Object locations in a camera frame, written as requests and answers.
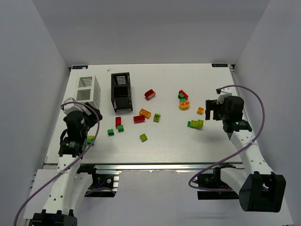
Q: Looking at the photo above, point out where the green and yellow brick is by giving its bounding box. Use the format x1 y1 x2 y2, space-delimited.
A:
87 136 95 145

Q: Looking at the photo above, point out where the lime green small brick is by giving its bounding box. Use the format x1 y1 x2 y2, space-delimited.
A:
153 113 161 122

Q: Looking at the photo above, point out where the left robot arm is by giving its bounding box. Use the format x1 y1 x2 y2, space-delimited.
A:
31 104 103 226

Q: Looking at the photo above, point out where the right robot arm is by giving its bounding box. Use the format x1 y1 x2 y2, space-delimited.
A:
205 96 286 212

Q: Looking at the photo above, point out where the small orange brick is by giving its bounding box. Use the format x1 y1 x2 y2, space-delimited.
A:
197 107 204 115

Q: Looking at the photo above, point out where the green small brick left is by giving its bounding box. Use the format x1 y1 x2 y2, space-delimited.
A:
107 129 114 136

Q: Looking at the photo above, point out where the white slotted container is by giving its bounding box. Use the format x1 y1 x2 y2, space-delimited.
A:
74 75 101 110

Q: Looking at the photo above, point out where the red upright brick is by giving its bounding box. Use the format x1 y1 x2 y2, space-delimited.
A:
115 117 121 128

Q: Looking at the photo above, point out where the green small brick right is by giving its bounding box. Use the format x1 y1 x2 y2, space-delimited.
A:
117 125 124 132

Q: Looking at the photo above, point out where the yellow orange-slice round brick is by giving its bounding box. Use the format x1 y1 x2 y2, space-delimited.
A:
179 100 190 110

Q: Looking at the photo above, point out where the blue label right corner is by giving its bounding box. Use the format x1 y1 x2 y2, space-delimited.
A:
211 63 228 67

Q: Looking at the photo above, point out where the red and green brick stack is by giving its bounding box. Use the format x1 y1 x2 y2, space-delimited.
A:
178 90 189 102

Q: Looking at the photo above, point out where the black slotted container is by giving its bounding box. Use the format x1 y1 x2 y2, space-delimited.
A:
111 73 133 112

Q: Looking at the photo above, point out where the red rectangular brick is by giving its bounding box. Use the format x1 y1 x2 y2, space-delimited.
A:
133 115 145 123

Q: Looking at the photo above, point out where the lime green flat brick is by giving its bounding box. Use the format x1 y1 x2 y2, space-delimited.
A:
140 133 148 142

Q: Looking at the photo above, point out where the orange rectangular brick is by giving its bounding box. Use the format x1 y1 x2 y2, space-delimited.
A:
139 108 151 119

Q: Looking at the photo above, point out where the red rounded flower brick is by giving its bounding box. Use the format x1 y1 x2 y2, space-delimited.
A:
144 89 156 100

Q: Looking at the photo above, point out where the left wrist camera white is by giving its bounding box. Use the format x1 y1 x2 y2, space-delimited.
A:
61 97 91 115

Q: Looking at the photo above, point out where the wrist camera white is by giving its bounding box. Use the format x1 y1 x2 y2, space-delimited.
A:
216 87 232 105
61 97 91 115

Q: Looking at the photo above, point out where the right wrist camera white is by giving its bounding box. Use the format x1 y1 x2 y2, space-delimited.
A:
216 87 232 105

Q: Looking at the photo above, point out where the aluminium table rail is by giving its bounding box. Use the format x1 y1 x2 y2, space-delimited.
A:
43 162 245 170

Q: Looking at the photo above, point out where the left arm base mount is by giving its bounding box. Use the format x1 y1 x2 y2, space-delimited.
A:
77 165 116 198

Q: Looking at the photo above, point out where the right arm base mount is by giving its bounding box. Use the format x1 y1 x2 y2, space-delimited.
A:
193 163 238 200

